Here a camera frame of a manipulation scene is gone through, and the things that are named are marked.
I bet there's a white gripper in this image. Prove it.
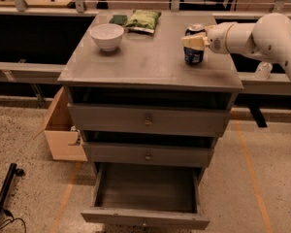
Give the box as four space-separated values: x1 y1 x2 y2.
181 22 235 54

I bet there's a clear pump bottle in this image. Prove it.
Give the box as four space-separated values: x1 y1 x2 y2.
254 61 273 80

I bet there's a blue pepsi can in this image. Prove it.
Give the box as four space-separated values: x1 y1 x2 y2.
183 23 206 65

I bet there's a grey top drawer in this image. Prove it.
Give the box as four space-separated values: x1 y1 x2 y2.
68 104 230 137

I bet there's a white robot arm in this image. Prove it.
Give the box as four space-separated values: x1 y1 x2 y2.
181 13 291 82

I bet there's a green chip bag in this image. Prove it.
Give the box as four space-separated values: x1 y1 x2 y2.
124 10 161 34

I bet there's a grey open bottom drawer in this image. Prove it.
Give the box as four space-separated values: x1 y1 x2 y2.
80 162 210 231

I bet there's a black metal stand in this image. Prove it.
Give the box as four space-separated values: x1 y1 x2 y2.
0 163 24 220

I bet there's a grey wooden drawer cabinet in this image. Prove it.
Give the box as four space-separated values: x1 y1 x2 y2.
57 14 244 183

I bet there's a black cable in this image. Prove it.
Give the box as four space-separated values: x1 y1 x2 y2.
0 198 27 233

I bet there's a grey middle drawer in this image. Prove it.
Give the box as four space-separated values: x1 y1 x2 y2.
82 143 213 168

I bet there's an open cardboard box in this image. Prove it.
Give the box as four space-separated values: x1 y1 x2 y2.
35 87 86 161

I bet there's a white ceramic bowl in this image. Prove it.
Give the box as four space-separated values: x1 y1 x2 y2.
89 23 124 51

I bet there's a dark green sponge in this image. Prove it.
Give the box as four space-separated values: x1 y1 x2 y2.
110 15 127 25

